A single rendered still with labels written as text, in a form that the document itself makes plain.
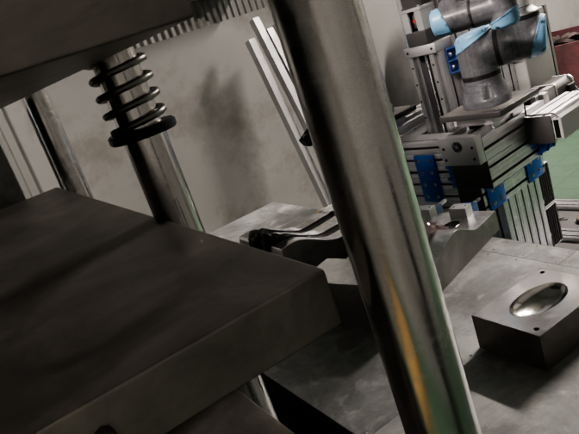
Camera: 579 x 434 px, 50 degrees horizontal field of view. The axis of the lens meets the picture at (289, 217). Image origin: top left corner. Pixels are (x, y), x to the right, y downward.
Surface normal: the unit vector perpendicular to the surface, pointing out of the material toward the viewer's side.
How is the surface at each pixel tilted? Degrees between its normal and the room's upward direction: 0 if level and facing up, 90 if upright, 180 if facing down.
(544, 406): 0
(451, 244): 90
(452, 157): 90
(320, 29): 90
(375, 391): 0
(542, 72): 90
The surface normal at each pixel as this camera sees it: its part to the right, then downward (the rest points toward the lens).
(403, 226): 0.42, 0.14
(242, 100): 0.61, 0.04
